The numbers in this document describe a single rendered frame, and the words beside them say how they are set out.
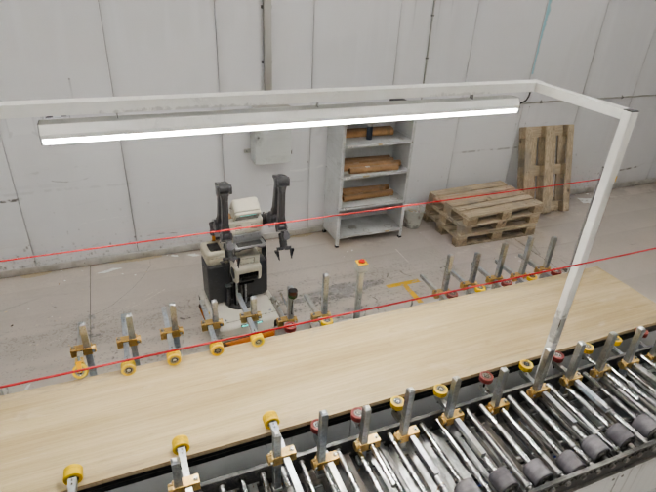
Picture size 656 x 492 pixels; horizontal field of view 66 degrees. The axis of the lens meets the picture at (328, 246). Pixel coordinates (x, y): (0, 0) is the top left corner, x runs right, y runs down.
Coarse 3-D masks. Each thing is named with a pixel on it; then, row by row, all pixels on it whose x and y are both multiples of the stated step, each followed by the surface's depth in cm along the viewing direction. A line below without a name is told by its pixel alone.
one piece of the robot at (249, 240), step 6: (240, 234) 396; (246, 234) 397; (252, 234) 400; (258, 234) 402; (234, 240) 395; (240, 240) 397; (246, 240) 400; (252, 240) 401; (258, 240) 402; (264, 240) 402; (234, 246) 392; (240, 246) 392; (246, 246) 392; (252, 246) 394; (258, 246) 400; (264, 246) 401; (234, 252) 392; (264, 252) 408
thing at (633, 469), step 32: (640, 384) 328; (480, 416) 298; (512, 416) 299; (352, 448) 267; (448, 448) 277; (512, 448) 292; (544, 448) 280; (640, 448) 267; (224, 480) 240; (256, 480) 249; (320, 480) 256; (384, 480) 258; (448, 480) 259; (576, 480) 257; (608, 480) 271; (640, 480) 289
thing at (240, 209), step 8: (232, 200) 384; (240, 200) 385; (248, 200) 387; (256, 200) 389; (232, 208) 383; (240, 208) 382; (248, 208) 384; (256, 208) 387; (232, 216) 387; (240, 216) 383; (248, 216) 388; (256, 216) 393
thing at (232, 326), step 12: (204, 300) 459; (264, 300) 461; (228, 312) 442; (240, 312) 443; (264, 312) 445; (276, 312) 446; (228, 324) 429; (240, 324) 432; (264, 324) 442; (276, 324) 449; (228, 336) 430; (264, 336) 447
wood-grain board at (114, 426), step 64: (384, 320) 342; (448, 320) 346; (512, 320) 349; (576, 320) 353; (640, 320) 356; (64, 384) 279; (128, 384) 281; (192, 384) 284; (256, 384) 286; (320, 384) 288; (384, 384) 291; (448, 384) 297; (0, 448) 242; (64, 448) 243; (128, 448) 245; (192, 448) 247
